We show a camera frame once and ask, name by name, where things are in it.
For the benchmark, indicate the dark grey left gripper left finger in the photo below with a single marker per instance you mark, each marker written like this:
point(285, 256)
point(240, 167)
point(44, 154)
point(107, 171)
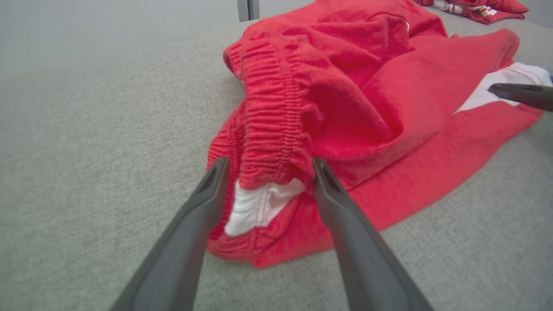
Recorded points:
point(181, 250)

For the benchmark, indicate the red white shorts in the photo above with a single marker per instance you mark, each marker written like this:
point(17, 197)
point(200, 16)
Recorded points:
point(367, 108)

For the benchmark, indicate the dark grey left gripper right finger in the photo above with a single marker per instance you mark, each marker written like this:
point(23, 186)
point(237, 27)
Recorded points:
point(363, 259)

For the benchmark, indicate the red basketball jersey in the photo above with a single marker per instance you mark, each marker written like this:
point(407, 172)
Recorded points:
point(505, 5)

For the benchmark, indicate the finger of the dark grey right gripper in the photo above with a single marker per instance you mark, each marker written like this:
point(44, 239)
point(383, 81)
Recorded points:
point(527, 95)

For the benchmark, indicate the grey partition post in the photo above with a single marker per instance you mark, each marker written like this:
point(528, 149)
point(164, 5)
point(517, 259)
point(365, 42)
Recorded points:
point(247, 8)

